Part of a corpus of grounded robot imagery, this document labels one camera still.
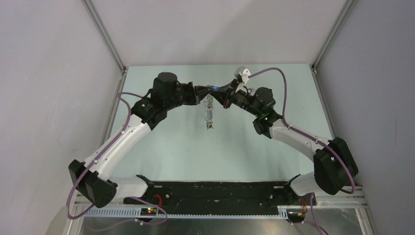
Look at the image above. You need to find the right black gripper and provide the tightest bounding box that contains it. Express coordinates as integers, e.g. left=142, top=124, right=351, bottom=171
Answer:
left=209, top=79, right=261, bottom=118

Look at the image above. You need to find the grey slotted cable duct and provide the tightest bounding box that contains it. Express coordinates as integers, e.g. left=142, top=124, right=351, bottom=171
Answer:
left=85, top=207, right=288, bottom=219

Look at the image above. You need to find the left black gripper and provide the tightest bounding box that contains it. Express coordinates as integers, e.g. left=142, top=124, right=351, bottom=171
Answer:
left=164, top=82, right=214, bottom=111

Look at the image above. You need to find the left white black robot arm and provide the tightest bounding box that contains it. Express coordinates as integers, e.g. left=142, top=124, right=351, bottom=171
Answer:
left=67, top=72, right=219, bottom=208

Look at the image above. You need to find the right aluminium frame post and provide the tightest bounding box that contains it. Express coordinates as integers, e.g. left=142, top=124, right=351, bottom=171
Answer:
left=311, top=0, right=358, bottom=71

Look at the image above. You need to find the large metal keyring with clips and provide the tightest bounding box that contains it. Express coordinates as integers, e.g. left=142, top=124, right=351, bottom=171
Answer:
left=204, top=94, right=214, bottom=130

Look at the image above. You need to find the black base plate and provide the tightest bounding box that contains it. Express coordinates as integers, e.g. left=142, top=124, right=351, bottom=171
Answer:
left=139, top=175, right=316, bottom=213

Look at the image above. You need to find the aluminium frame post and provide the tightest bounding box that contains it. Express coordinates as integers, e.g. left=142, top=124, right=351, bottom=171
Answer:
left=311, top=0, right=358, bottom=71
left=82, top=0, right=126, bottom=74

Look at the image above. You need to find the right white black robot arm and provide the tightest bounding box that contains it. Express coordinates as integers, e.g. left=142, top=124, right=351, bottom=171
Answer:
left=210, top=81, right=359, bottom=205

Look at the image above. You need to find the left aluminium frame post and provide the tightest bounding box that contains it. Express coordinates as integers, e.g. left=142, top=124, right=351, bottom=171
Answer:
left=82, top=0, right=126, bottom=74

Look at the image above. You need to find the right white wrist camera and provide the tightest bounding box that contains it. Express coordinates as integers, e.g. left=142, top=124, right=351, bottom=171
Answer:
left=234, top=66, right=251, bottom=92

